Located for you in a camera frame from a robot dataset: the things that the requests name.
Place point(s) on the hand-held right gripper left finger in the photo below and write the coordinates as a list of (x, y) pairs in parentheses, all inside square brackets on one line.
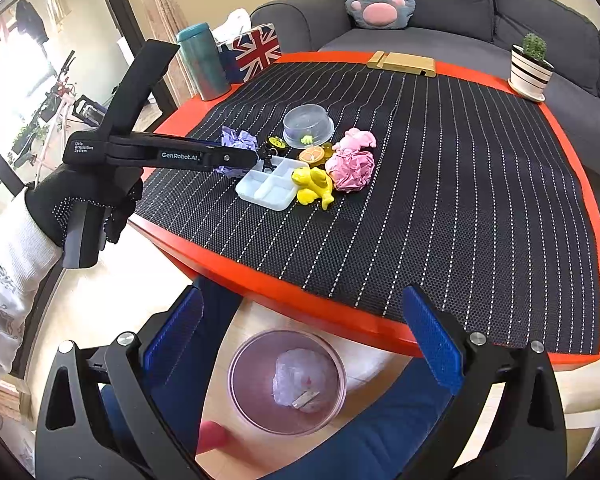
[(175, 332)]

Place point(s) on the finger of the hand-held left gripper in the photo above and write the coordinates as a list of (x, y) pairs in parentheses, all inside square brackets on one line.
[(205, 143), (230, 159)]

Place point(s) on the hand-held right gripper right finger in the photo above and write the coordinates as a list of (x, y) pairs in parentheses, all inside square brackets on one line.
[(432, 340)]

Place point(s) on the purple paper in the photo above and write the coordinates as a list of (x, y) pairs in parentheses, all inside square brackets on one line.
[(237, 139)]

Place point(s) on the small black toy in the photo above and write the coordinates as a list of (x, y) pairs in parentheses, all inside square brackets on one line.
[(269, 159)]

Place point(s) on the white compartment tray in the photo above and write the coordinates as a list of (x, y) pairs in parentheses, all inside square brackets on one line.
[(267, 187)]

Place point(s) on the yellow rubber toy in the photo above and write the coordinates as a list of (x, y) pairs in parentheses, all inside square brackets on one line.
[(312, 182)]

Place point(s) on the translucent pink bin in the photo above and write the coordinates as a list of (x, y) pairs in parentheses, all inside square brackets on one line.
[(250, 385)]

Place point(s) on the pink paper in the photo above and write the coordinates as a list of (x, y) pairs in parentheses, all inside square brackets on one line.
[(350, 169)]

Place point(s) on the pink pig toy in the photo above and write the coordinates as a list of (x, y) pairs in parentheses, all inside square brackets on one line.
[(355, 140)]

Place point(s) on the person's left forearm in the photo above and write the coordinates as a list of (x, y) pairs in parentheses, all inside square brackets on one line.
[(10, 280)]

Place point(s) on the person's left hand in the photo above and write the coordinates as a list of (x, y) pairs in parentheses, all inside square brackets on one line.
[(55, 200)]

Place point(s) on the stroller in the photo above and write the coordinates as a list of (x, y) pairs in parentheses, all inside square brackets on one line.
[(75, 105)]

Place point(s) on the person's left leg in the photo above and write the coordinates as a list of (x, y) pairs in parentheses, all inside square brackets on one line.
[(180, 410)]

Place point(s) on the person's leg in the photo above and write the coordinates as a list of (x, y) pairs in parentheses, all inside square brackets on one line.
[(180, 410), (380, 430)]

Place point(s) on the teal thermos bottle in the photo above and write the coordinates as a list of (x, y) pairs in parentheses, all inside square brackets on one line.
[(205, 65)]

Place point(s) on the small green toy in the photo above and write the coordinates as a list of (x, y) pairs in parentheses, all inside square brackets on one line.
[(307, 138)]

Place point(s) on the orange slice toy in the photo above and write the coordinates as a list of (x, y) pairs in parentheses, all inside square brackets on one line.
[(311, 155)]

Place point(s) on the clear plastic bowl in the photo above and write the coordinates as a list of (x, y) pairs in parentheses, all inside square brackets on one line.
[(307, 121)]

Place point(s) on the amber translucent toy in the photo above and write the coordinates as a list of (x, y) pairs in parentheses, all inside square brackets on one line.
[(328, 152)]

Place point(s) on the flag print tissue box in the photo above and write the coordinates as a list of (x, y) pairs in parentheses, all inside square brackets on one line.
[(255, 55)]

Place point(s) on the person's right leg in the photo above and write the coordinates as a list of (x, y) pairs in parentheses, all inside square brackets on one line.
[(380, 430)]

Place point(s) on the pink slipper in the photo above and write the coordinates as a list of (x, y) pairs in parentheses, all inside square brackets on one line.
[(215, 439)]

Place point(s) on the white tissue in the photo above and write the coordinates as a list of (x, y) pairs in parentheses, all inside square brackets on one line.
[(239, 22)]

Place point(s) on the clear plastic bag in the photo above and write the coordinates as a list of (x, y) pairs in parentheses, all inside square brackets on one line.
[(300, 375)]

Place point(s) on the small white card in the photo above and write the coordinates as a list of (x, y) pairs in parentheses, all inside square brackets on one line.
[(305, 399)]

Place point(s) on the black striped table mat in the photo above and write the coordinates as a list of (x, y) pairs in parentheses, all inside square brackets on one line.
[(455, 200)]

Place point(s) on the black hanging coat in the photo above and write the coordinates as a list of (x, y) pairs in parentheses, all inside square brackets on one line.
[(30, 20)]

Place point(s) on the wooden phone stand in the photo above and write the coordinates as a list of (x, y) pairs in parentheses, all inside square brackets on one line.
[(402, 62)]

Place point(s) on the grey paw cushion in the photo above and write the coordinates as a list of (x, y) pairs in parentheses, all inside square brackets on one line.
[(380, 7)]

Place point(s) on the potted cactus striped pot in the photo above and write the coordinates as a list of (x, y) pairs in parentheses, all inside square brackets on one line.
[(530, 72)]

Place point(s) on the grey sofa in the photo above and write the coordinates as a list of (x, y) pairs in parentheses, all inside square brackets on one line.
[(480, 5)]

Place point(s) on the black door frame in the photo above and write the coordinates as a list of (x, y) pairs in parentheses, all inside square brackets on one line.
[(122, 10)]

